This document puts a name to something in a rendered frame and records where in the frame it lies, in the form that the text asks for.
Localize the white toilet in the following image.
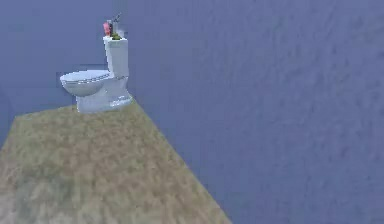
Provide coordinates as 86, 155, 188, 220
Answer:
59, 35, 134, 114

